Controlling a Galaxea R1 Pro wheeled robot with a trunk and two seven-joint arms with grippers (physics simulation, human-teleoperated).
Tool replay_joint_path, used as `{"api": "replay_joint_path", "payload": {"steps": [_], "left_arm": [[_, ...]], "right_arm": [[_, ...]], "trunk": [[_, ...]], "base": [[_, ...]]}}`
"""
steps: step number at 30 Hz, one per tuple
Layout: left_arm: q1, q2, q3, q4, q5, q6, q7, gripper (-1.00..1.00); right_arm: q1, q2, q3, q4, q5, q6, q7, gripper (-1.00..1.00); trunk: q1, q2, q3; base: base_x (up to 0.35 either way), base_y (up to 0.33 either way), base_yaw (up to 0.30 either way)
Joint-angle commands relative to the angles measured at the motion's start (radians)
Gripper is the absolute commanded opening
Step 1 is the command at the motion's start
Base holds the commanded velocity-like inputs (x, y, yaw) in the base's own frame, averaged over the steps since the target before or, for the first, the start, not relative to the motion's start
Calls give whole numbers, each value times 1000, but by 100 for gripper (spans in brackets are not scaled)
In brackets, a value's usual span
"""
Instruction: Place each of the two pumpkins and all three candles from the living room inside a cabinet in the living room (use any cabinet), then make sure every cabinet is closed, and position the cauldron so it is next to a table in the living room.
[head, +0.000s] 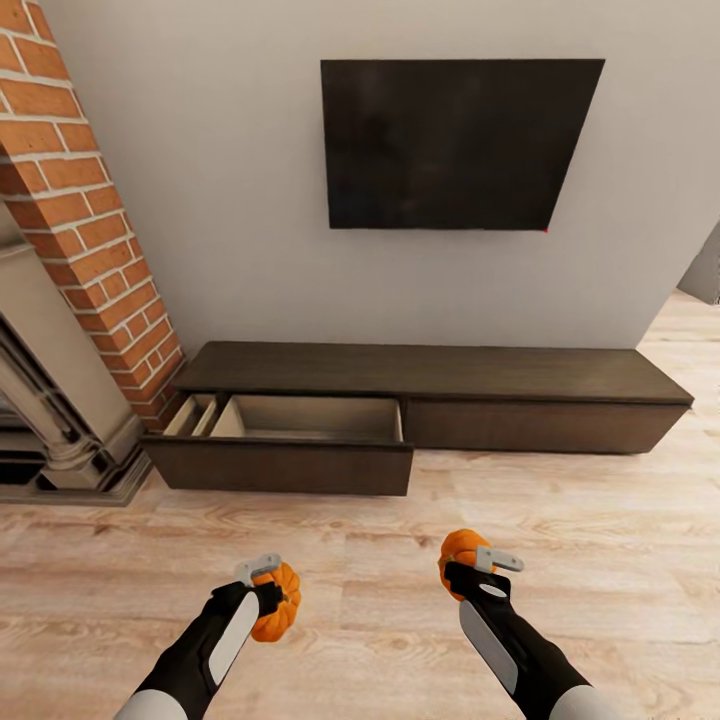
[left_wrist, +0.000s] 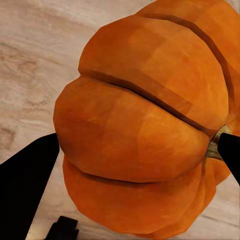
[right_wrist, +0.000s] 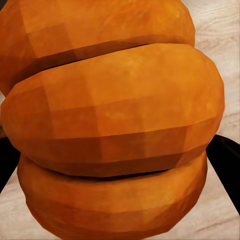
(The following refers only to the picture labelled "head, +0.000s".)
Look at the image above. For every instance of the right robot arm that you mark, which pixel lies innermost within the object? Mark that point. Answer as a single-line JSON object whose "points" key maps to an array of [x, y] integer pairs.
{"points": [[533, 670]]}

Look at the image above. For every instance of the wood fireplace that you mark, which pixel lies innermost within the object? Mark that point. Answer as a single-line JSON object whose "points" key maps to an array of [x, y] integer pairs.
{"points": [[68, 436]]}

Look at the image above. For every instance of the cabinet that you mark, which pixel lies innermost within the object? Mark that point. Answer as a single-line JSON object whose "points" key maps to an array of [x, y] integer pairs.
{"points": [[345, 418]]}

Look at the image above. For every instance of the wall mounted tv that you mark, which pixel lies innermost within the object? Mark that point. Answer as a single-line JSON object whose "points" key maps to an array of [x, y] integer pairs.
{"points": [[451, 144]]}

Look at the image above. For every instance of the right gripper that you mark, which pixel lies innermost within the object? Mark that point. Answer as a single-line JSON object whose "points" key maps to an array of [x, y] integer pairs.
{"points": [[461, 576]]}

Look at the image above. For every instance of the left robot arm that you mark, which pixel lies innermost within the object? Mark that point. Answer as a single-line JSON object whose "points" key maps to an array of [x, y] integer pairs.
{"points": [[186, 677]]}

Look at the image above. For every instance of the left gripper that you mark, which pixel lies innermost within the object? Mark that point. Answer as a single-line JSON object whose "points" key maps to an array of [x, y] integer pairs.
{"points": [[269, 597]]}

